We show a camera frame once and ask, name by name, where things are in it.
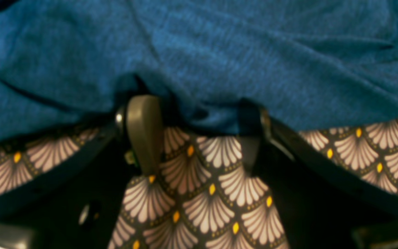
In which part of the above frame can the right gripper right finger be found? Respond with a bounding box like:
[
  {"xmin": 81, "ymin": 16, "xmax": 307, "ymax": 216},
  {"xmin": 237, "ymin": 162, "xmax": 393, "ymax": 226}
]
[{"xmin": 237, "ymin": 102, "xmax": 271, "ymax": 173}]

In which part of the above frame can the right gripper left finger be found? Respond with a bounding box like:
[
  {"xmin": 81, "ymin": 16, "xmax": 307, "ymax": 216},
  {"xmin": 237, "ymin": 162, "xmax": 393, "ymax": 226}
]
[{"xmin": 115, "ymin": 95, "xmax": 164, "ymax": 176}]

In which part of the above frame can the blue T-shirt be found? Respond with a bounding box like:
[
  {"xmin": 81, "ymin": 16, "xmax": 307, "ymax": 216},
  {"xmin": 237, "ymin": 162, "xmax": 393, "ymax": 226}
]
[{"xmin": 0, "ymin": 0, "xmax": 398, "ymax": 141}]

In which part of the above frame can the fan-patterned table cloth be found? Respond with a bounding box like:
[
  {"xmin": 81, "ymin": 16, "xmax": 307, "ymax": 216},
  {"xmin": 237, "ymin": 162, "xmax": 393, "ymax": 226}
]
[{"xmin": 0, "ymin": 120, "xmax": 398, "ymax": 249}]

